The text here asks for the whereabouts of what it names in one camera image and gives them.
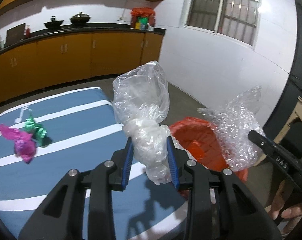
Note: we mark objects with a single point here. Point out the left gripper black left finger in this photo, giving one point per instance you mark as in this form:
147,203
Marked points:
61,214

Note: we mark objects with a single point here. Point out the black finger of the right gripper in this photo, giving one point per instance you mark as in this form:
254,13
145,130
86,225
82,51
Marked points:
259,141

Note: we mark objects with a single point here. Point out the red bag on counter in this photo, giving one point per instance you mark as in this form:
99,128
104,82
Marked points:
143,12

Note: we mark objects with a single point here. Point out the lower wooden kitchen cabinets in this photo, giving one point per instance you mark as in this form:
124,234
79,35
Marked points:
52,58

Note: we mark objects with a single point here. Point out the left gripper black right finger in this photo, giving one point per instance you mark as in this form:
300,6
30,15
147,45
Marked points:
240,215

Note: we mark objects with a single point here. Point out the clear white plastic bag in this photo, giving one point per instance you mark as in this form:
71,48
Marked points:
141,104

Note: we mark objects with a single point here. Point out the green foil wrapper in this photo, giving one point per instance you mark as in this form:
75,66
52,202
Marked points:
37,130

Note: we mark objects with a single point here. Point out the black wok with ladle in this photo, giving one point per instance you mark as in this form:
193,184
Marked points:
53,24

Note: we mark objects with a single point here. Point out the black lidded wok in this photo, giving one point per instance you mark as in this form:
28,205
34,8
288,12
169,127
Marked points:
80,19

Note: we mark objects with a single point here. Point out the red bottle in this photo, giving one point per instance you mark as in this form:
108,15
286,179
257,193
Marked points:
27,32

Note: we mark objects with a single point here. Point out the blue white striped table mat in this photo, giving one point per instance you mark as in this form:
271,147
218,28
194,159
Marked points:
82,133

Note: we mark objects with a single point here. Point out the barred window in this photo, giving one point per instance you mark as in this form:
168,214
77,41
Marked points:
236,19

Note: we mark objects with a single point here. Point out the dark cutting board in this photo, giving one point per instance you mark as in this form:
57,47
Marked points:
15,34

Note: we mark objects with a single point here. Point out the magenta foil wrapper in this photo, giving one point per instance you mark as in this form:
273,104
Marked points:
23,144

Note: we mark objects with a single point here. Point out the large clear bubble wrap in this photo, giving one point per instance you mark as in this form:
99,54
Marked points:
232,123

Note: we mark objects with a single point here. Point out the green yellow containers on counter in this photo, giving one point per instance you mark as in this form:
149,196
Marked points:
141,23

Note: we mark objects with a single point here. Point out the red basket with bag liner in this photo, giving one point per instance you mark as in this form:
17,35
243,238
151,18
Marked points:
197,137

